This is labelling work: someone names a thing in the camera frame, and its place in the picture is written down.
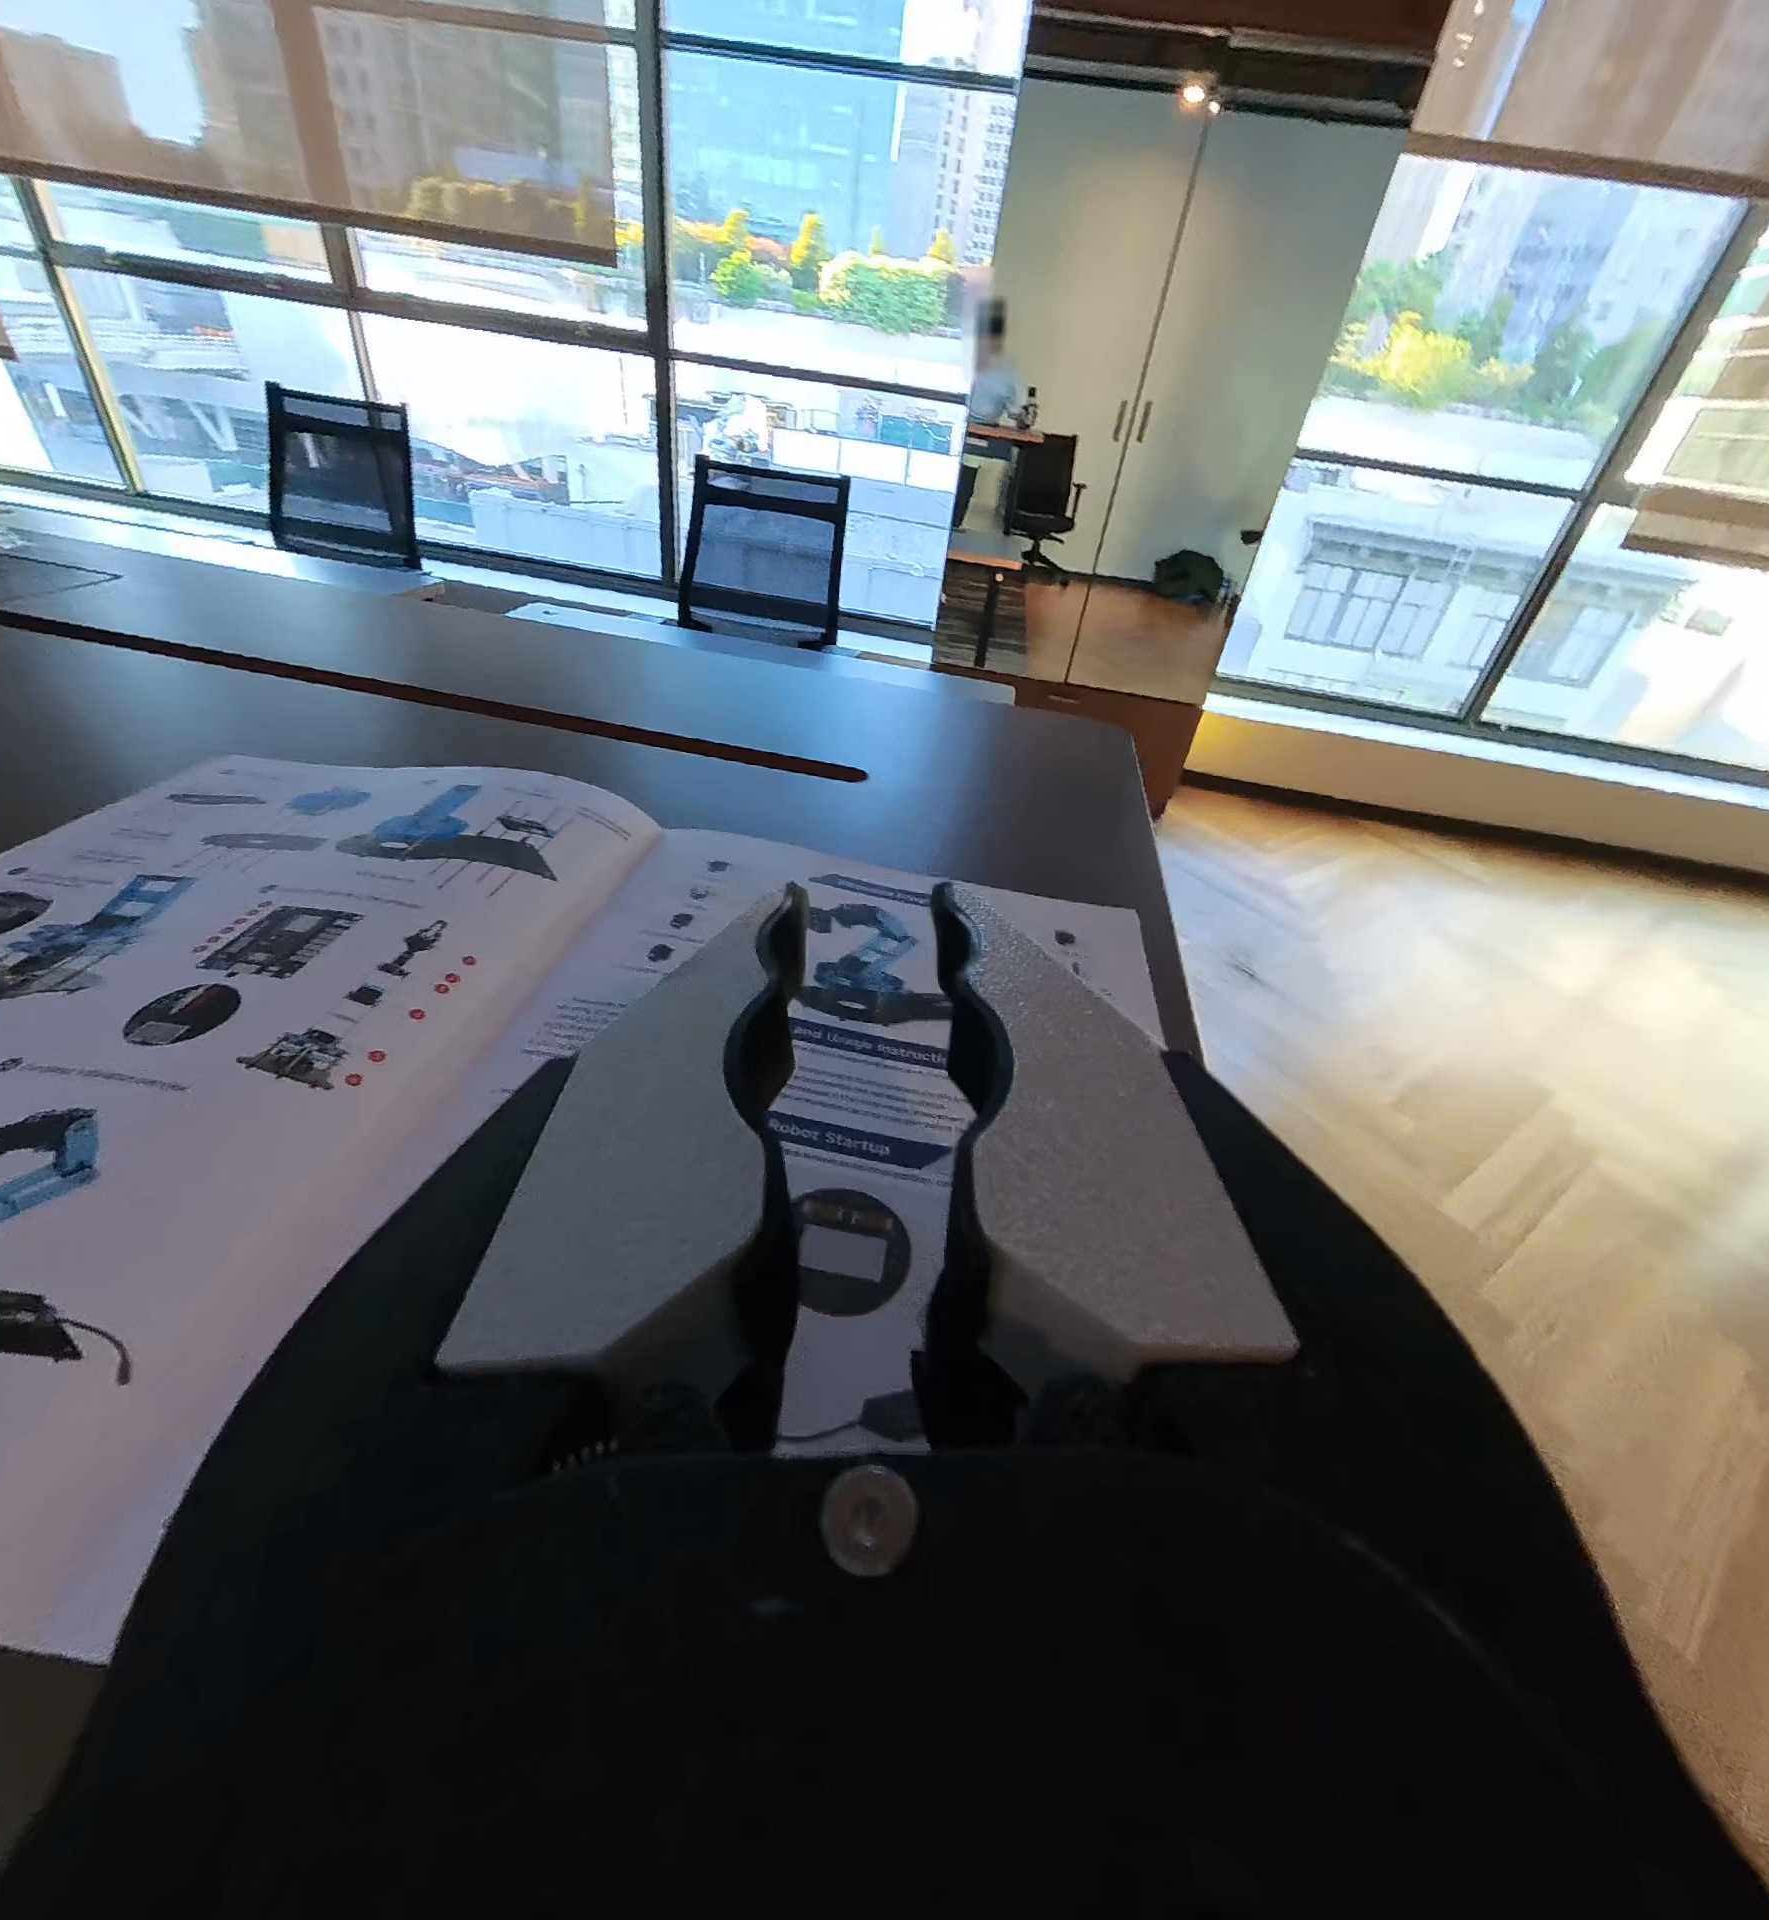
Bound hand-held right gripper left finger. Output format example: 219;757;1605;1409
438;882;809;1395

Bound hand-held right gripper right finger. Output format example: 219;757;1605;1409
935;882;1303;1391

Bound robot arm manual booklet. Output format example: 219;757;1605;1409
0;755;1174;1668

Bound dark grey desk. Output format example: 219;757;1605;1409
0;607;1206;1920

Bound black mesh chair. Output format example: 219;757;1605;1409
264;381;424;570
673;457;851;650

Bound black swivel chair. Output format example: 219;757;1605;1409
1003;429;1090;581

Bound white tall cabinet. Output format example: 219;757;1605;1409
995;71;1415;605

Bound beige roller blind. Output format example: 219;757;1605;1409
1406;0;1769;206
0;0;633;275

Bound dark desk with cable slot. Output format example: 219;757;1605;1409
0;497;1146;741

